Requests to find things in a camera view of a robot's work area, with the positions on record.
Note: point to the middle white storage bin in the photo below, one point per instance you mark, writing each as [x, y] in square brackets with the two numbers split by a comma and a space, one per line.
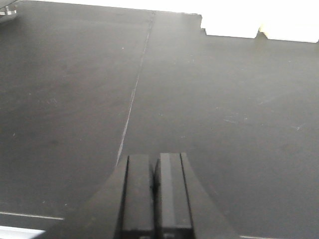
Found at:
[298, 32]

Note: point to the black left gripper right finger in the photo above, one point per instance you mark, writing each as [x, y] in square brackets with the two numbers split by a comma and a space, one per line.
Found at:
[183, 209]

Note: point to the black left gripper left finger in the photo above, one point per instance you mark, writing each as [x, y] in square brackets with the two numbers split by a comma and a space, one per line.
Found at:
[122, 209]

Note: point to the white storage bin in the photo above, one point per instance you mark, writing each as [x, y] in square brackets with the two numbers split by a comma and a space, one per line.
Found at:
[298, 32]
[230, 26]

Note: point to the left white storage bin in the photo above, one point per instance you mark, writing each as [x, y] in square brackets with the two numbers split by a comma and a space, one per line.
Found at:
[230, 26]

